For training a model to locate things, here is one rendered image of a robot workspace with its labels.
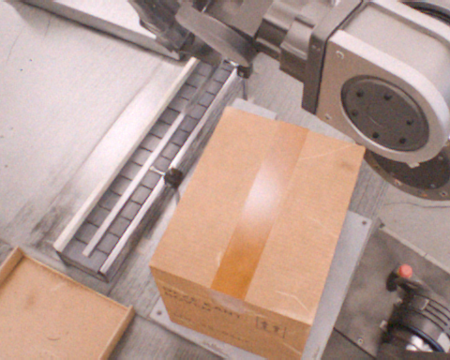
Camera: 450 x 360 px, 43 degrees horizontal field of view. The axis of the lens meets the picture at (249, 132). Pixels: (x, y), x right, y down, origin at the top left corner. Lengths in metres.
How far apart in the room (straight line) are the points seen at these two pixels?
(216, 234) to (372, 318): 0.96
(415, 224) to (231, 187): 1.37
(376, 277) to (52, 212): 0.97
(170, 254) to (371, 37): 0.44
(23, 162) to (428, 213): 1.45
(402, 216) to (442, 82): 1.66
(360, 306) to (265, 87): 0.72
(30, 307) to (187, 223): 0.42
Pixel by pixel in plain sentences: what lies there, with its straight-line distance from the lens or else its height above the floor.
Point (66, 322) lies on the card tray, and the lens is 1.13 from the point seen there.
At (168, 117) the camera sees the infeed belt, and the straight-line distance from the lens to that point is 1.24.
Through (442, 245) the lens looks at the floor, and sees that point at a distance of 2.15.
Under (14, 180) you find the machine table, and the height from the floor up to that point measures 0.83.
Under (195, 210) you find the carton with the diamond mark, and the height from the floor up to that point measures 1.12.
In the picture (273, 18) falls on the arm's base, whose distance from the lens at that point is 0.57.
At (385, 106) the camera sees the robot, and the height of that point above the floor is 1.46.
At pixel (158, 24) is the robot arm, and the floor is 1.17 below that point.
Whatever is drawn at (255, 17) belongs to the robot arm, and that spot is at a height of 1.47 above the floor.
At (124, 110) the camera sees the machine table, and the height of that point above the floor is 0.83.
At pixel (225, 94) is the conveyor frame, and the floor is 0.87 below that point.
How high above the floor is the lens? 1.87
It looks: 55 degrees down
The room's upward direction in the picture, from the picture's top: straight up
